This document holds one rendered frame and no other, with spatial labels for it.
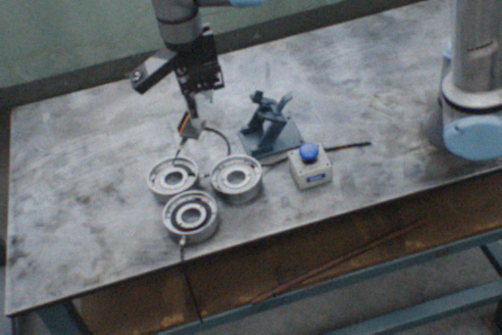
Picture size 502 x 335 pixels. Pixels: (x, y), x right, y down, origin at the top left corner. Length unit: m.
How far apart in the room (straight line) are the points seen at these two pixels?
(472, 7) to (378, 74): 0.56
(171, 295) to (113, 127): 0.41
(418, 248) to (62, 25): 1.90
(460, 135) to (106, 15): 2.00
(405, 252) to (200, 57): 0.66
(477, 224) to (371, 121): 0.36
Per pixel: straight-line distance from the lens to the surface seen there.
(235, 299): 1.39
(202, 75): 1.11
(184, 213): 1.20
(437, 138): 1.30
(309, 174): 1.20
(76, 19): 2.81
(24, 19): 2.81
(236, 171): 1.24
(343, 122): 1.36
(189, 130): 1.21
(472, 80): 1.04
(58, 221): 1.31
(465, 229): 1.50
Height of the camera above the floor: 1.72
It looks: 44 degrees down
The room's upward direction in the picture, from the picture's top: 9 degrees counter-clockwise
